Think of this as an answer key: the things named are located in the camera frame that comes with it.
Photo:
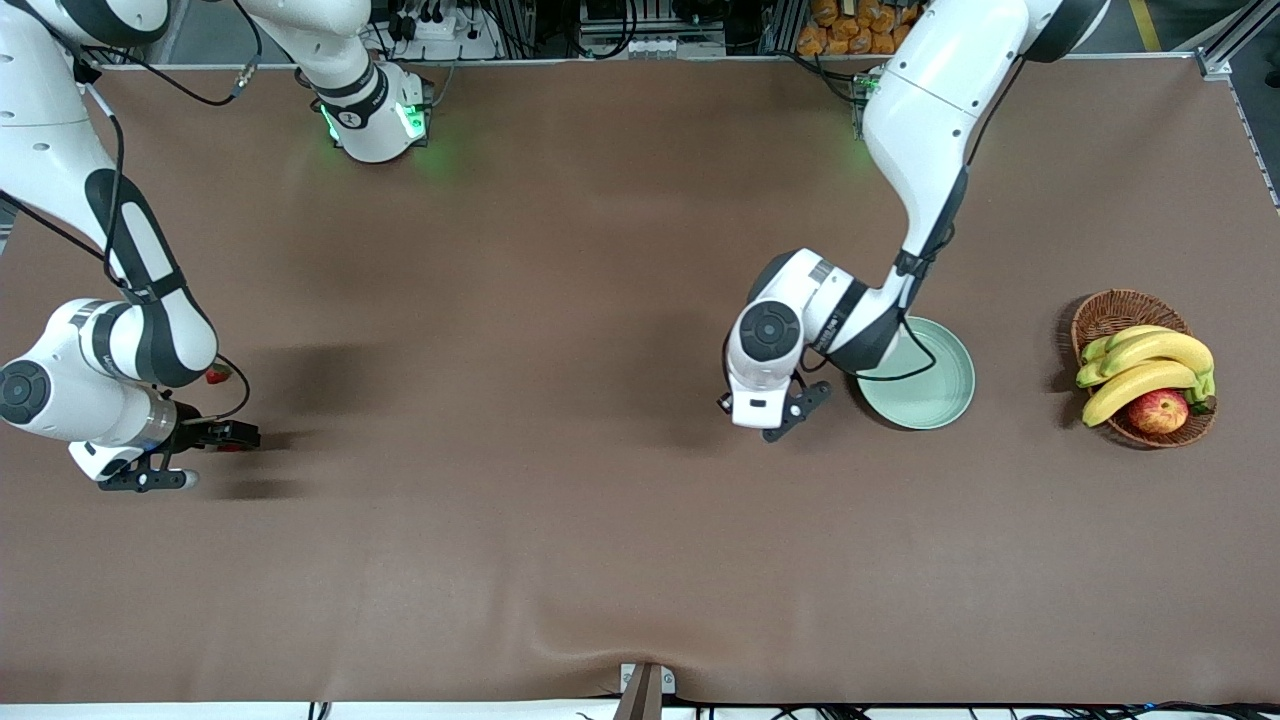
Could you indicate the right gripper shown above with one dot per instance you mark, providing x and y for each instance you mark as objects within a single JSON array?
[{"x": 197, "y": 435}]

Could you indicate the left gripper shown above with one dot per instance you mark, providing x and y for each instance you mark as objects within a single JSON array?
[{"x": 722, "y": 404}]

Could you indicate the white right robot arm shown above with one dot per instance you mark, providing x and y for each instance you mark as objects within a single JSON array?
[{"x": 60, "y": 150}]

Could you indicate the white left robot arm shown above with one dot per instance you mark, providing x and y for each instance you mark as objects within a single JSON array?
[{"x": 930, "y": 110}]

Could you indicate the light green plate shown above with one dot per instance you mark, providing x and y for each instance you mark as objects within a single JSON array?
[{"x": 940, "y": 390}]

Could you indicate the brown table cloth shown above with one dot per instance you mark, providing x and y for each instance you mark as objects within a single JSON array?
[{"x": 600, "y": 550}]

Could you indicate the white connector strip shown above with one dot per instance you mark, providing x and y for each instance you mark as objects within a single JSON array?
[{"x": 650, "y": 47}]

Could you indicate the small greenish yellow banana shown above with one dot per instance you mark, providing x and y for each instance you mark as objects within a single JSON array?
[{"x": 1100, "y": 348}]

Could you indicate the pile of orange buns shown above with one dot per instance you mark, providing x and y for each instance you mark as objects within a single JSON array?
[{"x": 850, "y": 30}]

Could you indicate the brown wicker basket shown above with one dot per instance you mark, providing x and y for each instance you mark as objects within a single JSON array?
[{"x": 1120, "y": 315}]

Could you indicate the red yellow apple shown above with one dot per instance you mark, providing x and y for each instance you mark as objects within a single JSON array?
[{"x": 1158, "y": 412}]

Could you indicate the white power strip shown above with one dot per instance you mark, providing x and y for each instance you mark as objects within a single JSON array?
[{"x": 470, "y": 45}]

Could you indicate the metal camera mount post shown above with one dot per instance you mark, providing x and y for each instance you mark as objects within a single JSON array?
[{"x": 645, "y": 695}]

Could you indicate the aluminium frame profile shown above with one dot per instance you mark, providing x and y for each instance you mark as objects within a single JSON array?
[{"x": 1225, "y": 55}]

